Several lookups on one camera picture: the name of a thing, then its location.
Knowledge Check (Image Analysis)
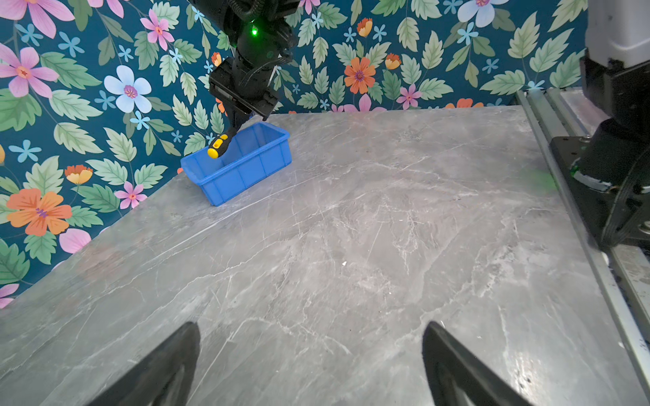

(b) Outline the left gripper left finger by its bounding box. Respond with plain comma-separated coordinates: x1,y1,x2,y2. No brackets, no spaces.
90,321,201,406

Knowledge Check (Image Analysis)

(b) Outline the blue plastic bin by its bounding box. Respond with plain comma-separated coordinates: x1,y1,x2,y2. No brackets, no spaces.
181,122,292,206

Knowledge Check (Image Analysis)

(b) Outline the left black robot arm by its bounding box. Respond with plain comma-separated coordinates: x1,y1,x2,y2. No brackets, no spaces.
87,1,649,405

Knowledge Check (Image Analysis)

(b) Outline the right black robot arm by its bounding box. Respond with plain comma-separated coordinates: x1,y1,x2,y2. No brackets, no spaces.
191,0,299,135

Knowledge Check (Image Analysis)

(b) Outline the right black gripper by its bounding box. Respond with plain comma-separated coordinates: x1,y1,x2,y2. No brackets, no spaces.
209,57,283,134

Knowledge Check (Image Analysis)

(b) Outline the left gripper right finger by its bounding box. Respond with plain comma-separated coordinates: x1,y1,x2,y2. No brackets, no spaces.
422,321,529,405

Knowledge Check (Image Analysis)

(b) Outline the yellow black handled screwdriver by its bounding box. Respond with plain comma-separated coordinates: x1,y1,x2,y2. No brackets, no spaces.
208,127,238,159

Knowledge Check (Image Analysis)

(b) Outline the aluminium mounting rail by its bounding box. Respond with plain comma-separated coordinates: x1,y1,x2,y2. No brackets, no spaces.
516,88,649,392

